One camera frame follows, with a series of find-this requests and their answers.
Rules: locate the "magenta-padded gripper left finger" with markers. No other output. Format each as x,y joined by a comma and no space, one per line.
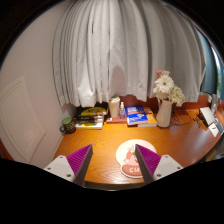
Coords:
78,160

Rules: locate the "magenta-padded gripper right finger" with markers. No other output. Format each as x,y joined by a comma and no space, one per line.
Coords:
148,160

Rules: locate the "pink cartoon mouse pad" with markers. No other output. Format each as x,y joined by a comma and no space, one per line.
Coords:
126,153

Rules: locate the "pale yellow book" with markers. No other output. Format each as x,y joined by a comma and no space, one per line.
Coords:
88,126

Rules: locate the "blue book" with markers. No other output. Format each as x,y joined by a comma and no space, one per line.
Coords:
136,115

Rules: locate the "white ceramic jug vase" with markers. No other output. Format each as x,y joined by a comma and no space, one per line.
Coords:
164,115

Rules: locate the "yellow and black book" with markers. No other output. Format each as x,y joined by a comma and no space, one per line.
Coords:
93,111

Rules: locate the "red-brown book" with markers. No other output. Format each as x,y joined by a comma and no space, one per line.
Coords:
115,120

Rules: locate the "clear spray bottle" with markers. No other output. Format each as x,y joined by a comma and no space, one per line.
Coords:
122,111

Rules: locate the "white lidded tumbler cup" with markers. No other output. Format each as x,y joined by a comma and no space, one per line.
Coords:
114,107

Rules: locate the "white laptop device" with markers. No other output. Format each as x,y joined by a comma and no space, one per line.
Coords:
207,116

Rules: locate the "white flower bunch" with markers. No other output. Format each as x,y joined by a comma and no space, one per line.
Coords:
165,85

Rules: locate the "dark glass window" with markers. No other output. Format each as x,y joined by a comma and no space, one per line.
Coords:
210,66

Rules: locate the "white curtain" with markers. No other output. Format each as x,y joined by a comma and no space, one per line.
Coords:
116,50

